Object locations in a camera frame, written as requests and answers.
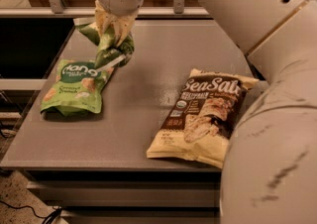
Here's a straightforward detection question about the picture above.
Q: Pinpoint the green rice chip bag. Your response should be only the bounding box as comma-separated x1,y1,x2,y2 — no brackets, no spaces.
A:
41,59,114,116

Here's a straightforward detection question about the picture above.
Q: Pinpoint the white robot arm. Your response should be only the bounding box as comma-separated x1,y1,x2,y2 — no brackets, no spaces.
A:
198,0,317,224

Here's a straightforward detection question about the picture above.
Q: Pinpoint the sea salt chip bag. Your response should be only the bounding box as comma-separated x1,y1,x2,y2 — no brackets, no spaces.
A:
147,68,258,168

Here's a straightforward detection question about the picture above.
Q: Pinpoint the green jalapeno chip bag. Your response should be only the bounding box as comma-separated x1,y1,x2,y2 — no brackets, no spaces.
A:
73,18,135,70

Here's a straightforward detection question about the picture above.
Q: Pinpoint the black floor cable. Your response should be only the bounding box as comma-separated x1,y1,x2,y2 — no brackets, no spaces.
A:
0,198,63,224

